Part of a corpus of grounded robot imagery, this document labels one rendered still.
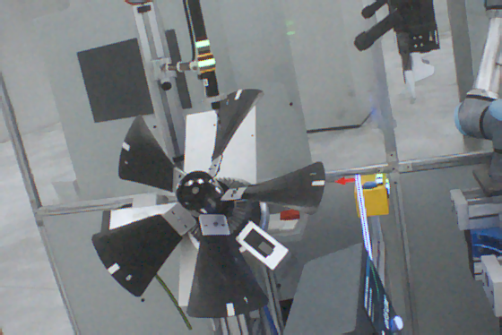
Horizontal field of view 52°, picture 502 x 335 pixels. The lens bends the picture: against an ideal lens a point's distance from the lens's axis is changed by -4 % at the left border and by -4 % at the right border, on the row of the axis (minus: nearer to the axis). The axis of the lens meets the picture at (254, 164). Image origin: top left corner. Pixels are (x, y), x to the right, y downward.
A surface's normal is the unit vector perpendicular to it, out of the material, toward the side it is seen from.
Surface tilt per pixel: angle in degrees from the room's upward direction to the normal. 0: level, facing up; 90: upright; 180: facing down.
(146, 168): 87
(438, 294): 90
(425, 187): 90
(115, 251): 78
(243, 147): 50
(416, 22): 90
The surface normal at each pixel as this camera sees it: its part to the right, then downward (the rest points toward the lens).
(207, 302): 0.26, -0.38
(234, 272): 0.44, -0.50
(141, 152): -0.59, 0.15
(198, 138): -0.29, -0.39
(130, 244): 0.07, 0.11
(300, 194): -0.19, -0.81
